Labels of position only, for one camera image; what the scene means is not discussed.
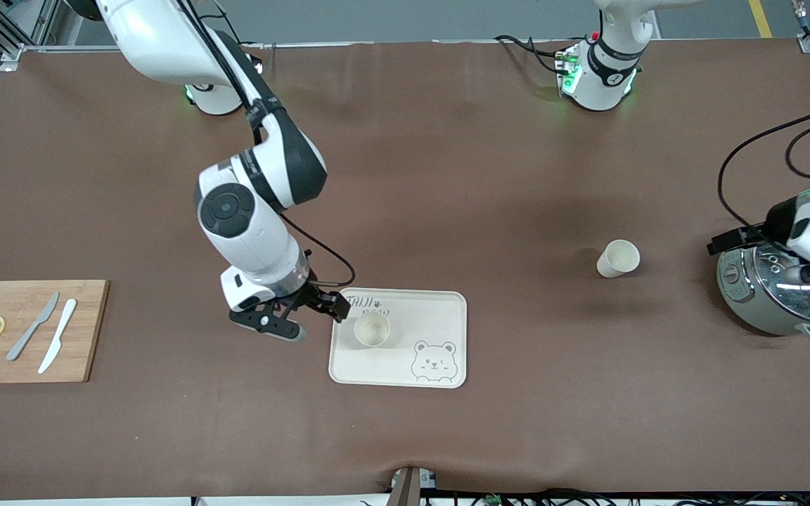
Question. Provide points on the grey plastic knife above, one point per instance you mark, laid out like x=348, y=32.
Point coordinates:
x=29, y=332

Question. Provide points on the brown table cover mat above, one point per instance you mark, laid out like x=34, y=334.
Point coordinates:
x=447, y=176

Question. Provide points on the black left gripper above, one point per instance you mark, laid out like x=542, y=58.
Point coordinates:
x=776, y=221

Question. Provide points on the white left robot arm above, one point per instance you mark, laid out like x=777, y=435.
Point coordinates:
x=602, y=77

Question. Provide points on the white plastic cup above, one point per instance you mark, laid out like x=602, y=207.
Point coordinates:
x=372, y=329
x=619, y=256

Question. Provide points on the green electric cooking pot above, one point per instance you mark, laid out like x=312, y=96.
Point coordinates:
x=742, y=295

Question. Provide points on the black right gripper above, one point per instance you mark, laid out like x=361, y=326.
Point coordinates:
x=304, y=297

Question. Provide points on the wooden cutting board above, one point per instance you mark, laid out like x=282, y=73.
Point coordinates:
x=25, y=365

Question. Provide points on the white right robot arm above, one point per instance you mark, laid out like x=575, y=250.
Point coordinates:
x=243, y=232

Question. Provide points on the glass pot lid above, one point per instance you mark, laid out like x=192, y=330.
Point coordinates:
x=778, y=288

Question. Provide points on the white plastic knife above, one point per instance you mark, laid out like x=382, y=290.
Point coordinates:
x=59, y=334

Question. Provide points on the white tray with bear print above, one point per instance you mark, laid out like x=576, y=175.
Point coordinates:
x=394, y=365

